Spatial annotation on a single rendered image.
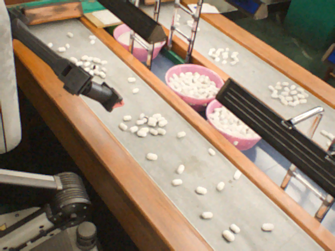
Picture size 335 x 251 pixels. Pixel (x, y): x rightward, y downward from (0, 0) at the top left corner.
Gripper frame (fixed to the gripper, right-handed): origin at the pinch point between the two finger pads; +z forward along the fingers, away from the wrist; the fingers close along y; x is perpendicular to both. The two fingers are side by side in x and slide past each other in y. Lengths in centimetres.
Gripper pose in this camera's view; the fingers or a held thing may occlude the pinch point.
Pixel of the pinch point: (121, 103)
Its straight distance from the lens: 147.0
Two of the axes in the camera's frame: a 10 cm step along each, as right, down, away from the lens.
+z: 5.1, 2.5, 8.2
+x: -6.2, 7.7, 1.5
